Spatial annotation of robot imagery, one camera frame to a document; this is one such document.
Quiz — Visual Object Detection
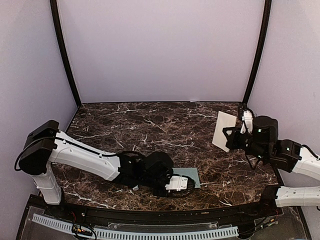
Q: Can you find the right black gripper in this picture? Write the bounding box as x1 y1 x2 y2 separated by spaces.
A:
223 126 269 162

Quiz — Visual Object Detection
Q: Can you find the beige ornate letter paper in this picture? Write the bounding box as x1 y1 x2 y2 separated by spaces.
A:
212 110 238 153

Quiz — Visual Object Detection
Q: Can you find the green white glue stick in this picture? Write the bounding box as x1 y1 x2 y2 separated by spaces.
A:
132 185 140 191

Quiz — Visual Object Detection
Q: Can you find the teal green envelope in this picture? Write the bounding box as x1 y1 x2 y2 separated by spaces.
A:
173 167 201 189

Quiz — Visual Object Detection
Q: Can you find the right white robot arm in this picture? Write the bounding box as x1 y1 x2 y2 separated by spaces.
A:
222 116 320 217

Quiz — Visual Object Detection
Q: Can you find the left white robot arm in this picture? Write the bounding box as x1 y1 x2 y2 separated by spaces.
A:
14 120 180 218

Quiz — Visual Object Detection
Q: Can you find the grey slotted cable duct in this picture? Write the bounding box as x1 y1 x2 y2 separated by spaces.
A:
31 213 239 240

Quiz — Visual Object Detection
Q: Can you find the black front table rail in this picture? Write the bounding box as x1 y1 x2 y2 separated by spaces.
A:
57 199 273 227

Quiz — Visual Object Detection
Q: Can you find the right black frame post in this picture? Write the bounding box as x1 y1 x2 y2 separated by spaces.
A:
241 0 272 106

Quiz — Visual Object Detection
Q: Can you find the black frame post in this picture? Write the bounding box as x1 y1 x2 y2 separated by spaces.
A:
241 0 272 106
49 0 82 108

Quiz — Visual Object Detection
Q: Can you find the left black frame post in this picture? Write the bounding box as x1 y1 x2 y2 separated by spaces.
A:
49 0 82 108

